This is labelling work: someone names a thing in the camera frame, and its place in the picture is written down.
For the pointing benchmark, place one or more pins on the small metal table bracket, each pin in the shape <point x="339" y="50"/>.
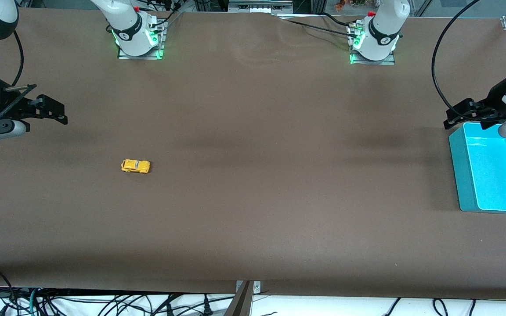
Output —
<point x="257" y="287"/>

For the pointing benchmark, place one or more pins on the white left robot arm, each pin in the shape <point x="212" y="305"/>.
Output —
<point x="382" y="35"/>

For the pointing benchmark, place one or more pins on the teal plastic bin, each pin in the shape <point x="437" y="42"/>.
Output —
<point x="494" y="175"/>

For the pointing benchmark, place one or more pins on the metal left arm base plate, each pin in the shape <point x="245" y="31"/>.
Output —
<point x="389" y="62"/>

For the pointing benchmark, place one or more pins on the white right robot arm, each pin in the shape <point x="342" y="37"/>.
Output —
<point x="130" y="30"/>

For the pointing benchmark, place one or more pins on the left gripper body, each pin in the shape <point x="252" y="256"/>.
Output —
<point x="494" y="99"/>

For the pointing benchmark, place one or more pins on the yellow beetle toy car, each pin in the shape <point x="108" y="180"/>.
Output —
<point x="135" y="166"/>

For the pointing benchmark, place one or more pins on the aluminium background frame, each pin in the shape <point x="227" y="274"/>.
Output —
<point x="211" y="5"/>

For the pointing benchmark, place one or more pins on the grey background device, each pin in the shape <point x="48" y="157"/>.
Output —
<point x="259" y="5"/>

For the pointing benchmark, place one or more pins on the small orange background item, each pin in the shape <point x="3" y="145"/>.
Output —
<point x="340" y="4"/>

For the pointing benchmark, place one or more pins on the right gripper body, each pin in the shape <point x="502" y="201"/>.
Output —
<point x="9" y="104"/>

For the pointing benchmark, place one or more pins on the dark slanted post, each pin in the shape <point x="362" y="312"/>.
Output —
<point x="240" y="305"/>

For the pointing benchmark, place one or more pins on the brown table mat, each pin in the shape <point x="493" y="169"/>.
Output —
<point x="253" y="197"/>

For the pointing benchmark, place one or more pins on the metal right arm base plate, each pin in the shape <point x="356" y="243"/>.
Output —
<point x="147" y="56"/>

